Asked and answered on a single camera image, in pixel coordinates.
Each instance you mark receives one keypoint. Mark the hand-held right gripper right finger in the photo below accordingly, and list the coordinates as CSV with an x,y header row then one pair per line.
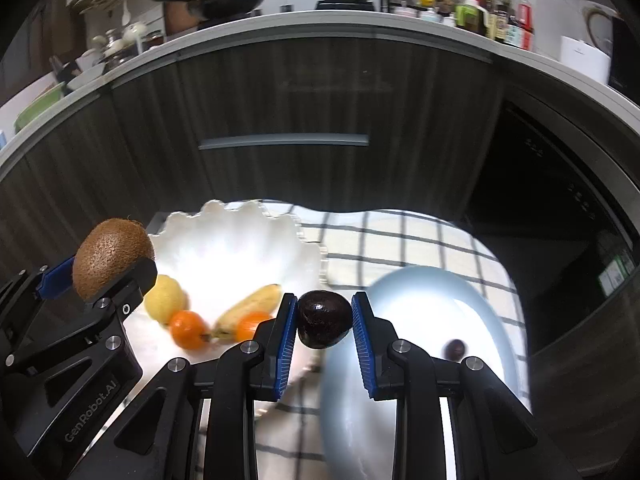
x,y
362,345

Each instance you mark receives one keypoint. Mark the black white checked cloth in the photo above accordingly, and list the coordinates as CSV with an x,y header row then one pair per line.
x,y
400,240

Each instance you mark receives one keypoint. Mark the green plastic basin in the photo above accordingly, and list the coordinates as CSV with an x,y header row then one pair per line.
x,y
37,110

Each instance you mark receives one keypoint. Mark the dark wood cabinet drawer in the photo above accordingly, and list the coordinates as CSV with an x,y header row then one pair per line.
x,y
300,100

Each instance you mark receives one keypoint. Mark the black built-in dishwasher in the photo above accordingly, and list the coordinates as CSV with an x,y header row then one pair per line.
x,y
550,210

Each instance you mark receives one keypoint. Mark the light blue oval plate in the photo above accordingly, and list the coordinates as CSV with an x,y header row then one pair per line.
x,y
425,310

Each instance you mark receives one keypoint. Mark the dark sauce bottle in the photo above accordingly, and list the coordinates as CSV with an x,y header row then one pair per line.
x,y
501,20

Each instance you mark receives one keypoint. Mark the yellow lemon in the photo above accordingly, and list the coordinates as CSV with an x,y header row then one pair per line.
x,y
165,300

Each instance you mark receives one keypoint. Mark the black microwave oven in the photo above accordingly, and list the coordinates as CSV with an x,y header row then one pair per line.
x,y
627,60

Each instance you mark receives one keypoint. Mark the black knife block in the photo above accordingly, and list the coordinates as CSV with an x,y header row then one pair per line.
x,y
62,69

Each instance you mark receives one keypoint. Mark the white condiment jar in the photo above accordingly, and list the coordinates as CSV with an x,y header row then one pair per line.
x,y
406,10
430,14

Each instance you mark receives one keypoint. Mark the black gas stove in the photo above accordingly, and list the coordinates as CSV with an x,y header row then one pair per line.
x,y
345,5

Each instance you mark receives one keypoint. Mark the small orange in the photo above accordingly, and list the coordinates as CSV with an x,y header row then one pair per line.
x,y
187,330
250,325

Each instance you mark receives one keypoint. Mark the brown kiwi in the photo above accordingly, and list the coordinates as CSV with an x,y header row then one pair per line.
x,y
110,255

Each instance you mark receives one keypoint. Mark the white spatula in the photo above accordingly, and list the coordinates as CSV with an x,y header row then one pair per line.
x,y
126,10

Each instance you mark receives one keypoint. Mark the yellow banana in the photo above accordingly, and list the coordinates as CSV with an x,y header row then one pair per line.
x,y
250,300

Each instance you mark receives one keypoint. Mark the white teapot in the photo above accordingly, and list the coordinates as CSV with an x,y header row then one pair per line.
x,y
135,31

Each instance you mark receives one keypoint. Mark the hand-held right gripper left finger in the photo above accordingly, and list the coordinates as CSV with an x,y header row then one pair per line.
x,y
285,345

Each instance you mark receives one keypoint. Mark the white scalloped bowl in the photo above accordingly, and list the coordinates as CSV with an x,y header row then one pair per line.
x,y
235,260

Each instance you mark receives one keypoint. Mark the white box appliance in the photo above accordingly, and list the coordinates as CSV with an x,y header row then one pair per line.
x,y
582,60

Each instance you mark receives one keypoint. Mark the dark purple plum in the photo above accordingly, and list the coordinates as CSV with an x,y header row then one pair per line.
x,y
455,349
325,317

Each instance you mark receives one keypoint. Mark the red label bottle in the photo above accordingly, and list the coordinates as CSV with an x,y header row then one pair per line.
x,y
523,22

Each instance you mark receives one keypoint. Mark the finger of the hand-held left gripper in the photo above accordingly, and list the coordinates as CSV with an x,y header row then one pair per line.
x,y
55,276
135,282

